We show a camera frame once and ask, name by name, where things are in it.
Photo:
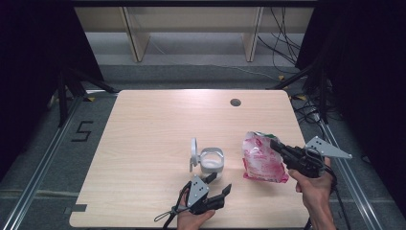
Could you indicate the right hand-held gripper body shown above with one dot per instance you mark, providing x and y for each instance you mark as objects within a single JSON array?
[{"x": 306, "y": 163}]

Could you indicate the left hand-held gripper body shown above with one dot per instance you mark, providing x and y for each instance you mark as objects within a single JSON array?
[{"x": 198, "y": 191}]

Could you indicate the red and white plastic bag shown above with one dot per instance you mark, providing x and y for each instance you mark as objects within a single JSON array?
[{"x": 260, "y": 163}]

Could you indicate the person's right hand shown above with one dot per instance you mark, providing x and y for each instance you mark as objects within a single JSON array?
[{"x": 314, "y": 190}]

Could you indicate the person's left hand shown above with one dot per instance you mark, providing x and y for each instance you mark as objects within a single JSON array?
[{"x": 191, "y": 222}]

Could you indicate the grey round table grommet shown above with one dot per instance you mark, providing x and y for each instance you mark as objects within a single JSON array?
[{"x": 235, "y": 102}]

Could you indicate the black metal stand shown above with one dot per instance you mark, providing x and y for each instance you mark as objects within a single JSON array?
[
  {"x": 324, "y": 96},
  {"x": 63, "y": 102}
]

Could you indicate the black curtain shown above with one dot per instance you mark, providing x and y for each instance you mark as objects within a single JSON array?
[
  {"x": 28, "y": 64},
  {"x": 367, "y": 80}
]

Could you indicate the aluminium floor rail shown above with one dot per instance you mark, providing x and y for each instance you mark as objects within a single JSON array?
[
  {"x": 354, "y": 191},
  {"x": 41, "y": 169}
]

